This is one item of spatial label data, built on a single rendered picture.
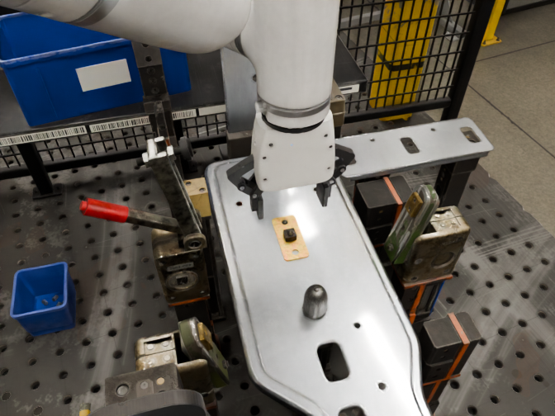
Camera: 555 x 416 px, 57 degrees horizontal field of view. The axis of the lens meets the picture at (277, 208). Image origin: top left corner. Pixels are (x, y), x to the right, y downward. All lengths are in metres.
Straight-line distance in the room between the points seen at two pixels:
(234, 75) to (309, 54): 0.37
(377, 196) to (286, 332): 0.31
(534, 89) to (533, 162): 0.62
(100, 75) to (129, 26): 0.61
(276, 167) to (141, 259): 0.60
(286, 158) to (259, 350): 0.24
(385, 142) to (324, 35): 0.45
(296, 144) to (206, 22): 0.25
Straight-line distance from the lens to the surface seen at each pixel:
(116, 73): 0.96
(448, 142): 0.98
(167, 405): 0.45
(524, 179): 2.54
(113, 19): 0.35
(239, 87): 0.89
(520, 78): 3.21
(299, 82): 0.53
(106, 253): 1.19
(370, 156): 0.91
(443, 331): 0.73
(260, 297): 0.71
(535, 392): 1.08
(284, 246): 0.75
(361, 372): 0.66
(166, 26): 0.37
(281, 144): 0.59
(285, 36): 0.51
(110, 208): 0.66
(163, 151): 0.61
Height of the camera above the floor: 1.60
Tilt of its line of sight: 48 degrees down
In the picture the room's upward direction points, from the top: straight up
